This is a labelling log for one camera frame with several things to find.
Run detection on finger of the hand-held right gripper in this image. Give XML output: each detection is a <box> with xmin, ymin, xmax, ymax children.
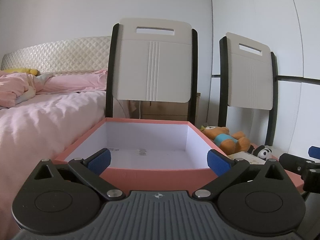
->
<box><xmin>308</xmin><ymin>146</ymin><xmax>320</xmax><ymax>160</ymax></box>
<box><xmin>278</xmin><ymin>153</ymin><xmax>312</xmax><ymax>173</ymax></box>

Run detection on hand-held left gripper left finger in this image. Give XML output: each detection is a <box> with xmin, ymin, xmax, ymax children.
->
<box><xmin>33</xmin><ymin>148</ymin><xmax>126</xmax><ymax>201</ymax></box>

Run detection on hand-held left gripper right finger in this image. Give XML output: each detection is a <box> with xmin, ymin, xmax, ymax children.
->
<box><xmin>194</xmin><ymin>149</ymin><xmax>292</xmax><ymax>201</ymax></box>

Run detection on orange plush bear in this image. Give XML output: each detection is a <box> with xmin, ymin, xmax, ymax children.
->
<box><xmin>201</xmin><ymin>126</ymin><xmax>251</xmax><ymax>156</ymax></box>

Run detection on small panda plush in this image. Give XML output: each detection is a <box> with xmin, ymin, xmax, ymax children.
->
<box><xmin>247</xmin><ymin>145</ymin><xmax>273</xmax><ymax>160</ymax></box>

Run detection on pink cardboard box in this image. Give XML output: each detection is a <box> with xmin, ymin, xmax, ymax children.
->
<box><xmin>54</xmin><ymin>117</ymin><xmax>234</xmax><ymax>193</ymax></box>

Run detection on white flat card box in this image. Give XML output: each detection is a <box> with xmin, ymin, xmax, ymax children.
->
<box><xmin>226</xmin><ymin>151</ymin><xmax>266</xmax><ymax>166</ymax></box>

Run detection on bed with pink bedding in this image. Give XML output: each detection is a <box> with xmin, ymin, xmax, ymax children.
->
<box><xmin>0</xmin><ymin>70</ymin><xmax>108</xmax><ymax>233</ymax></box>

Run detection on wooden nightstand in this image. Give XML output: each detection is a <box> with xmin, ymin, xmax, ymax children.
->
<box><xmin>129</xmin><ymin>92</ymin><xmax>201</xmax><ymax>128</ymax></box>

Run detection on pink pillow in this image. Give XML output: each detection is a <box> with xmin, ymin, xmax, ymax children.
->
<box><xmin>37</xmin><ymin>69</ymin><xmax>108</xmax><ymax>95</ymax></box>

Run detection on white black folding chair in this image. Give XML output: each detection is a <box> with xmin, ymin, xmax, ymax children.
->
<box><xmin>105</xmin><ymin>17</ymin><xmax>199</xmax><ymax>130</ymax></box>
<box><xmin>219</xmin><ymin>32</ymin><xmax>279</xmax><ymax>147</ymax></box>

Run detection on pastel patterned cloth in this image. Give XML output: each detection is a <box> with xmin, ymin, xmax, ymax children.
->
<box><xmin>16</xmin><ymin>74</ymin><xmax>55</xmax><ymax>104</ymax></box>

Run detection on cream quilted headboard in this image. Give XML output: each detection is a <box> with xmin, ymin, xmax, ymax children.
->
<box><xmin>0</xmin><ymin>36</ymin><xmax>112</xmax><ymax>77</ymax></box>

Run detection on yellow plush toy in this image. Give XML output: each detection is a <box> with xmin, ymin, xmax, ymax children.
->
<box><xmin>2</xmin><ymin>67</ymin><xmax>41</xmax><ymax>77</ymax></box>

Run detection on white charging cable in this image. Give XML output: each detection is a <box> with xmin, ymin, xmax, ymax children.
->
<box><xmin>117</xmin><ymin>99</ymin><xmax>132</xmax><ymax>118</ymax></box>

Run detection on dark wardrobe handle bar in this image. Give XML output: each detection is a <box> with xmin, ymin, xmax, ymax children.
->
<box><xmin>211</xmin><ymin>74</ymin><xmax>320</xmax><ymax>86</ymax></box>

